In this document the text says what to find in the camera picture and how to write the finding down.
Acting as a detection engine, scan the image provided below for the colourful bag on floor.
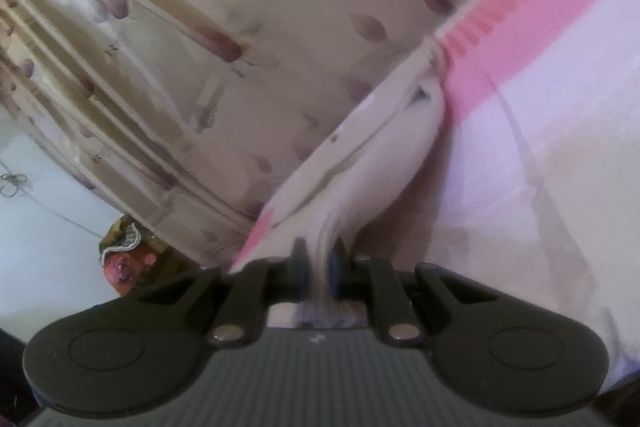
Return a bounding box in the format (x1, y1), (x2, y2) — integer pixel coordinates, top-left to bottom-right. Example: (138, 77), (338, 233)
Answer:
(99, 215), (196, 297)

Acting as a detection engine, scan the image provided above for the beige leaf print curtain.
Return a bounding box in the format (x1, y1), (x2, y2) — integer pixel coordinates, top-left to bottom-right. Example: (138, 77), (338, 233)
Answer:
(1, 0), (466, 263)

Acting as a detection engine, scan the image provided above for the thin wire on floor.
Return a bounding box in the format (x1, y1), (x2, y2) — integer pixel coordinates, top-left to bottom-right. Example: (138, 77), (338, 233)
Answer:
(0, 158), (106, 241)

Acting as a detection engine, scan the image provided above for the beige knit sweater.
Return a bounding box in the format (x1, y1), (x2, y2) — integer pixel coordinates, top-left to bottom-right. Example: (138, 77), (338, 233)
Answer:
(232, 38), (447, 327)

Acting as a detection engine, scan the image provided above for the pink checked bed sheet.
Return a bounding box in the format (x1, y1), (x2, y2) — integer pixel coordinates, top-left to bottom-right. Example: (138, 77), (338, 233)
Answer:
(346, 0), (639, 387)

